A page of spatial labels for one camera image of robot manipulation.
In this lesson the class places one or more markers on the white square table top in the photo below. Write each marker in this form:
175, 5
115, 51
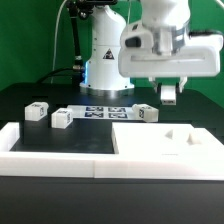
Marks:
152, 142

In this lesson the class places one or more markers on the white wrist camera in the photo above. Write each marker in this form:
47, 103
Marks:
136, 36

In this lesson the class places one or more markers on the white sheet with AprilTags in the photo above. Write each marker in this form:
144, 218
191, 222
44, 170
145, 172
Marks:
102, 112

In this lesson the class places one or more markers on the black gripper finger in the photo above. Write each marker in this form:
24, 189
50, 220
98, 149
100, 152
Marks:
181, 84
156, 86

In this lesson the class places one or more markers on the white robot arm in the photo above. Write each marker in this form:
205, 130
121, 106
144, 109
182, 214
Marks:
160, 47

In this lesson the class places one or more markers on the white U-shaped obstacle fence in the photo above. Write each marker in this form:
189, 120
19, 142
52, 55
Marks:
44, 164

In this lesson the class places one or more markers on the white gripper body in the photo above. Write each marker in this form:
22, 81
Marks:
199, 57

